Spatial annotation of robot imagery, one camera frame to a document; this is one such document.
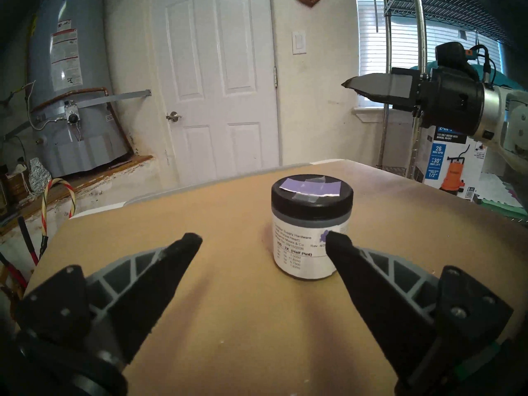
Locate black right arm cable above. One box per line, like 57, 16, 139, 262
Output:
468, 45, 495, 86

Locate white panel door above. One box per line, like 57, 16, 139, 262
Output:
151, 0, 281, 185

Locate utility pump cardboard box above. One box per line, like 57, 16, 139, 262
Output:
415, 125, 487, 202

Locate white zigzag foam mat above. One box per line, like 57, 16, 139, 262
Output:
474, 172, 524, 208

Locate green foam mat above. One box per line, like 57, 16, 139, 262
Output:
474, 197, 528, 218

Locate chrome wire shelf rack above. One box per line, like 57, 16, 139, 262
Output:
375, 0, 528, 226

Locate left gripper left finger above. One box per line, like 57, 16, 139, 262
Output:
16, 233, 203, 365

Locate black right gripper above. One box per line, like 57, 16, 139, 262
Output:
341, 67, 484, 136

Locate crumpled aluminium foil lump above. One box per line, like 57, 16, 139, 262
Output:
28, 157, 52, 195

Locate white window blinds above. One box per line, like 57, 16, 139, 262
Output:
355, 0, 504, 109

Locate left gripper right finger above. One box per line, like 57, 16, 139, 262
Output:
325, 231, 515, 384

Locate wicker basket with handle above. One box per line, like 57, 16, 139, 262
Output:
0, 162, 31, 206

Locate red white candy cane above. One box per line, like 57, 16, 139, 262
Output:
40, 178, 77, 259

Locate white paint jar black lid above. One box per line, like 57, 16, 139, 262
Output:
271, 175, 354, 281

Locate white window sill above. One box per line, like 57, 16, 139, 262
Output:
353, 106, 415, 123

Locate grey water heater tank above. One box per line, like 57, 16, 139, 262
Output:
25, 0, 132, 178

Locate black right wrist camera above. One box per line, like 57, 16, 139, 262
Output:
435, 41, 481, 80

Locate teal tufted cushion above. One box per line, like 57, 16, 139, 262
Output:
410, 60, 514, 88

